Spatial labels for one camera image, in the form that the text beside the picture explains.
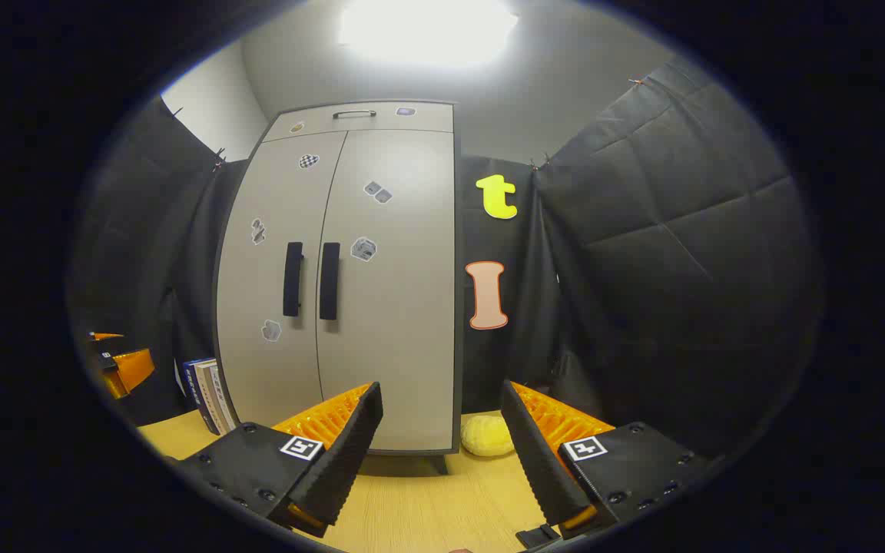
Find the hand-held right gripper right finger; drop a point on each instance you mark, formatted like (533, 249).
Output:
(538, 453)

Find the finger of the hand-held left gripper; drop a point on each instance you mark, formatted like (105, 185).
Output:
(107, 336)
(134, 369)

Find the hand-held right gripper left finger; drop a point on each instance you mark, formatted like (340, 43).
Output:
(350, 445)

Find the grey cabinet door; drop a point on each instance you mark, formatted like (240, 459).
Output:
(404, 322)
(258, 292)

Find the grey double-door shoe cabinet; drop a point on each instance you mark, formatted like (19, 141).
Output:
(459, 307)

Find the yellow sponge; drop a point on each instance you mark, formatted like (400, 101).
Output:
(487, 436)

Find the blue book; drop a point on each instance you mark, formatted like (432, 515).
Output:
(195, 392)

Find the white book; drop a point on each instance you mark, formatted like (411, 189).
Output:
(209, 395)

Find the grey book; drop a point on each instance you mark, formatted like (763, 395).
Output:
(221, 395)

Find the black backdrop cloth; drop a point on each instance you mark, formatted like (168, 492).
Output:
(681, 230)

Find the large ceiling light panel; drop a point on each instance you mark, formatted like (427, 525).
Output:
(427, 31)

